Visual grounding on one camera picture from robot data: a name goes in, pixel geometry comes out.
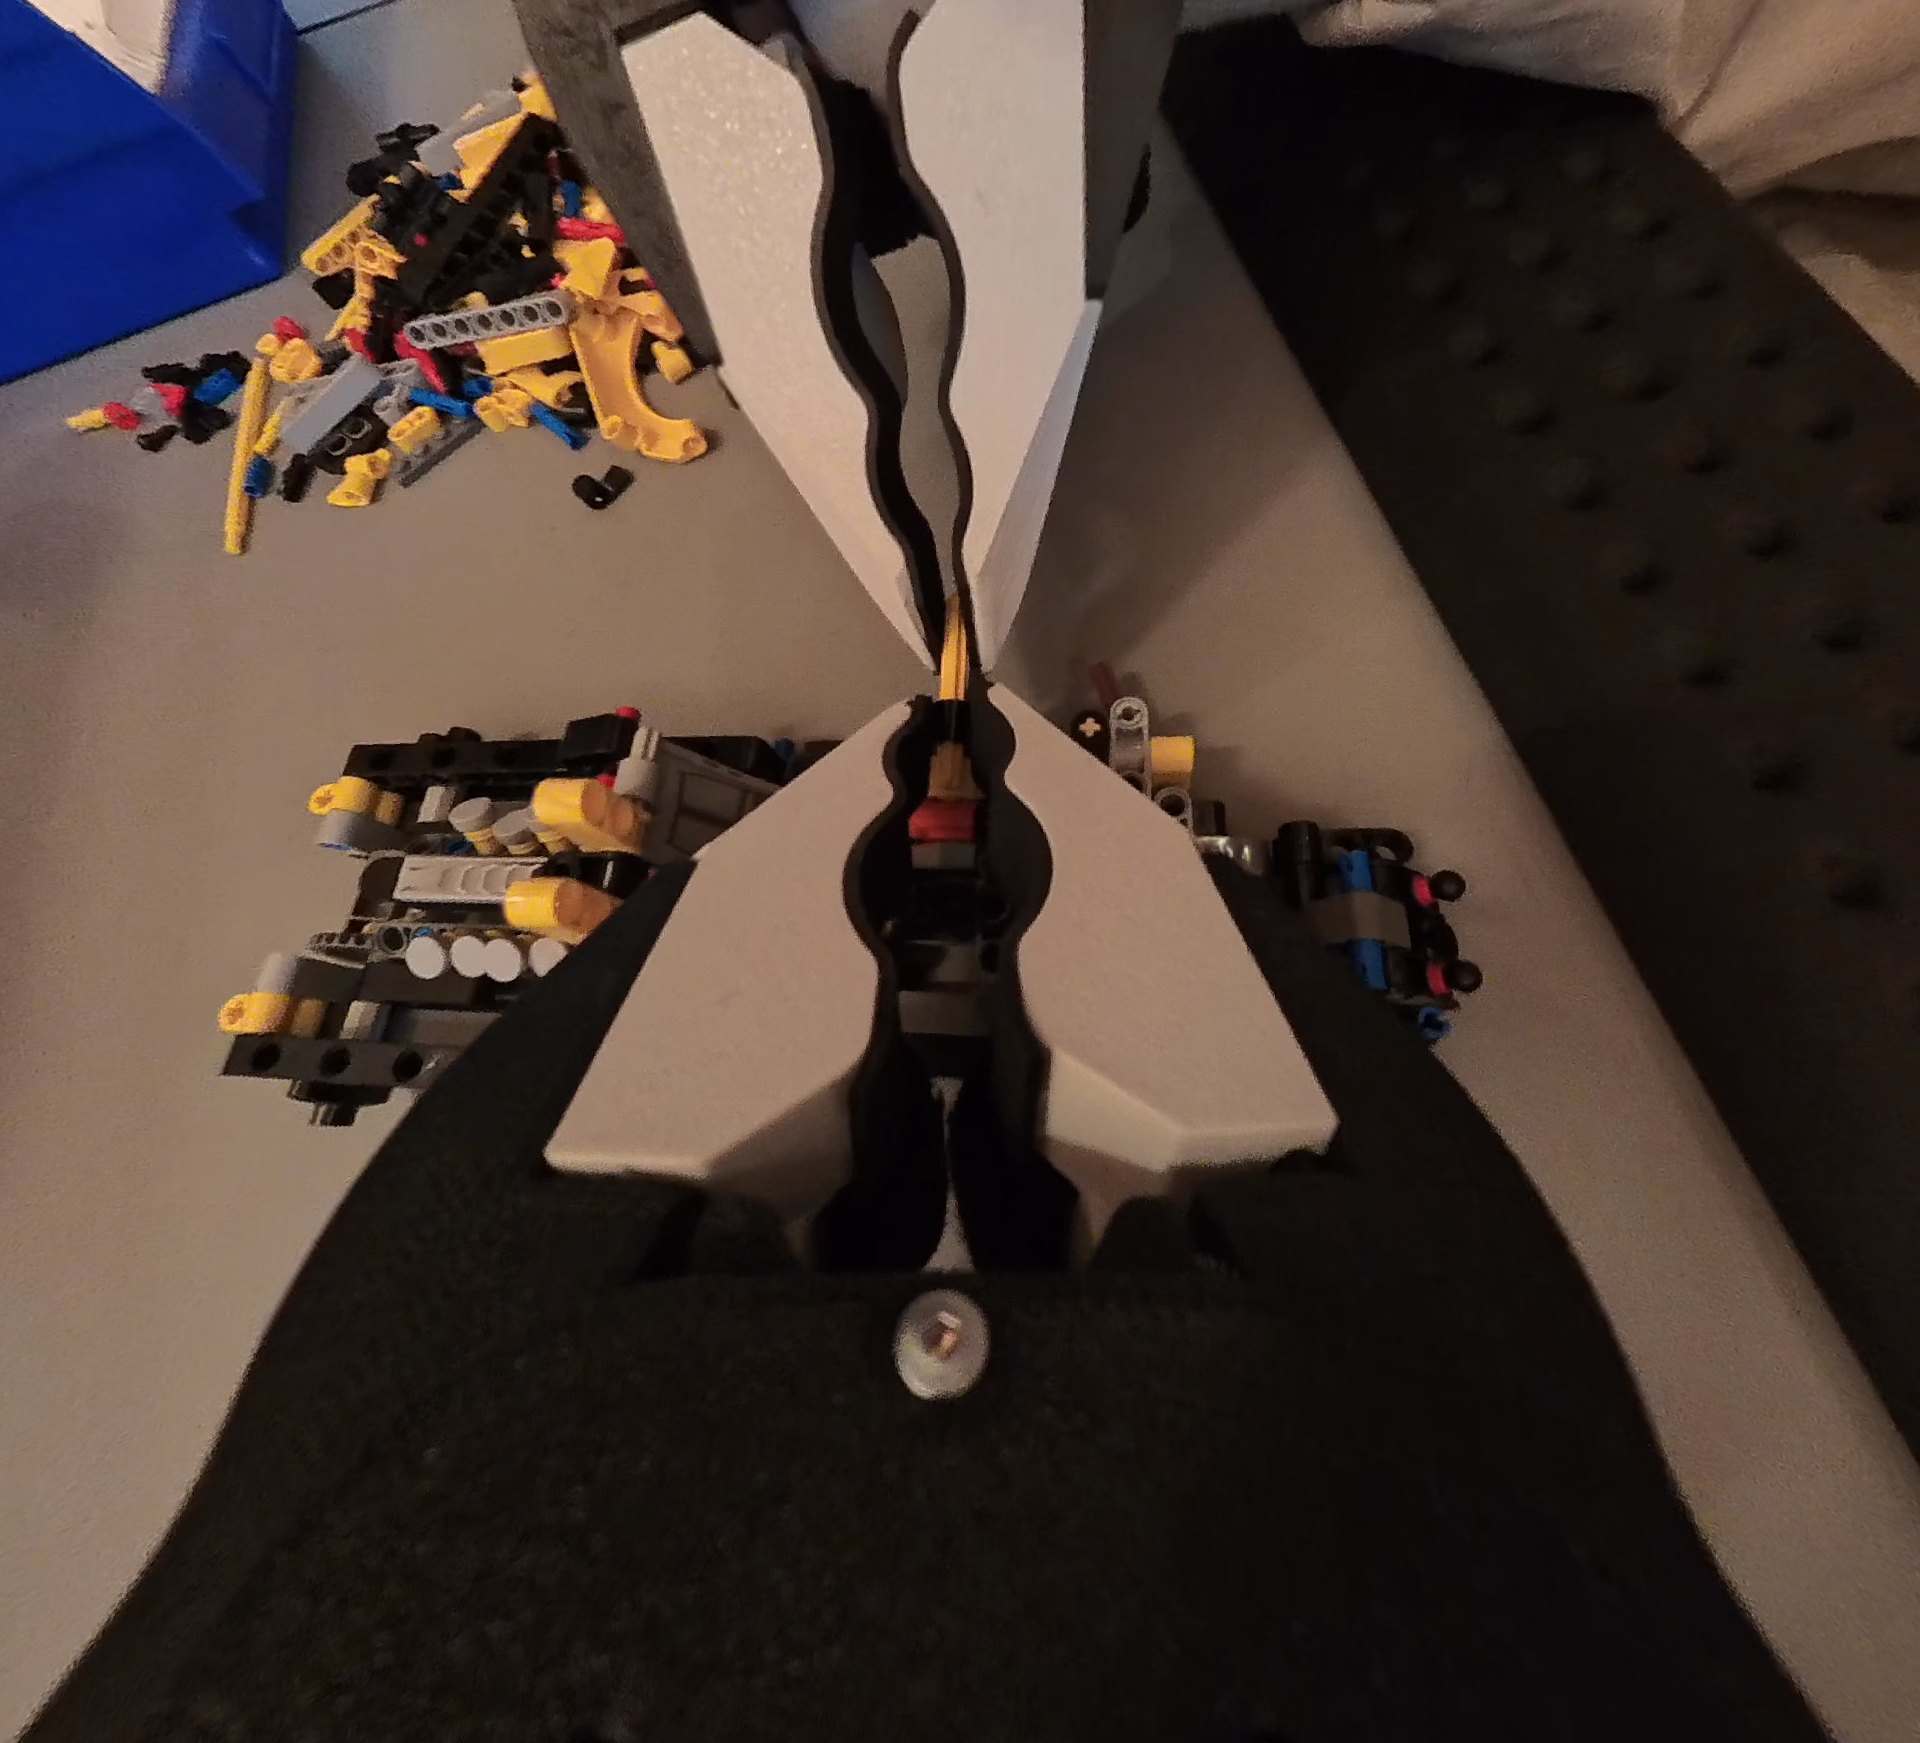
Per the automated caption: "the partly built toy car chassis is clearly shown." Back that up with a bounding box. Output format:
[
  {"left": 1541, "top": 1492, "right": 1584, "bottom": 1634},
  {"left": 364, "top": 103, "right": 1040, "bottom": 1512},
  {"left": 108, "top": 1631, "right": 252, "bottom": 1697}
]
[{"left": 217, "top": 662, "right": 1488, "bottom": 1133}]

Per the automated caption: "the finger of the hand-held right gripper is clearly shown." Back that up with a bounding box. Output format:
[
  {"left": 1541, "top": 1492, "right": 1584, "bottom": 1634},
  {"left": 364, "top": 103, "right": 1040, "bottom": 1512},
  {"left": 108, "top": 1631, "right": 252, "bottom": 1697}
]
[
  {"left": 893, "top": 0, "right": 1107, "bottom": 652},
  {"left": 619, "top": 10, "right": 963, "bottom": 669}
]

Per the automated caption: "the person's beige jacket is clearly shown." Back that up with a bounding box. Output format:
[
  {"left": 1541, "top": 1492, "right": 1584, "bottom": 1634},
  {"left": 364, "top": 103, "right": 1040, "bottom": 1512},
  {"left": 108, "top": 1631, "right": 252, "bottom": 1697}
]
[{"left": 1755, "top": 177, "right": 1920, "bottom": 341}]

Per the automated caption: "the blue plastic bin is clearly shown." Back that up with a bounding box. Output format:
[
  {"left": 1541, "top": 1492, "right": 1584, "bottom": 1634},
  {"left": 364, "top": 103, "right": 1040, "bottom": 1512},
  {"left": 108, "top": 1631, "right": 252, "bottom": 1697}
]
[{"left": 0, "top": 0, "right": 295, "bottom": 387}]

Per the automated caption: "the black perforated panel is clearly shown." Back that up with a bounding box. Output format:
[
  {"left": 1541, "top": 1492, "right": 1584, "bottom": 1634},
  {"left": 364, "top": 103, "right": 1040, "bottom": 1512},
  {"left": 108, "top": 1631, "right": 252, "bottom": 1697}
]
[{"left": 1161, "top": 18, "right": 1920, "bottom": 1444}]

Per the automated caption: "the pile of building bricks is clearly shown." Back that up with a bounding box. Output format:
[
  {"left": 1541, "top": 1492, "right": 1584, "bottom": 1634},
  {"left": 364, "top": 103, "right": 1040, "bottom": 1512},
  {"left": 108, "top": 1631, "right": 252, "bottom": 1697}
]
[{"left": 66, "top": 70, "right": 714, "bottom": 562}]

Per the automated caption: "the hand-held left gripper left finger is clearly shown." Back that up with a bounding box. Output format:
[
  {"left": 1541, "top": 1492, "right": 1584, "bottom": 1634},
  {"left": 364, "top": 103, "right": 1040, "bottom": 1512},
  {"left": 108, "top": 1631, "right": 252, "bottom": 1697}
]
[{"left": 544, "top": 699, "right": 944, "bottom": 1272}]

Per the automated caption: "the thin yellow brick axle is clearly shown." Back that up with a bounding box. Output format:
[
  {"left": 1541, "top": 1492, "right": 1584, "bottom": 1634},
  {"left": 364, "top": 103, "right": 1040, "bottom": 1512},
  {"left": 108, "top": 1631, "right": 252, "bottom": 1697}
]
[{"left": 932, "top": 590, "right": 982, "bottom": 796}]

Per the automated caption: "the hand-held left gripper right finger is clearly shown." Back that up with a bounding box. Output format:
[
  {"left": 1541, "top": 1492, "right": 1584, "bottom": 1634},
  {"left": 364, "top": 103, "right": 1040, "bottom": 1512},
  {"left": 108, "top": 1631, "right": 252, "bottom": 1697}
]
[{"left": 965, "top": 692, "right": 1339, "bottom": 1270}]

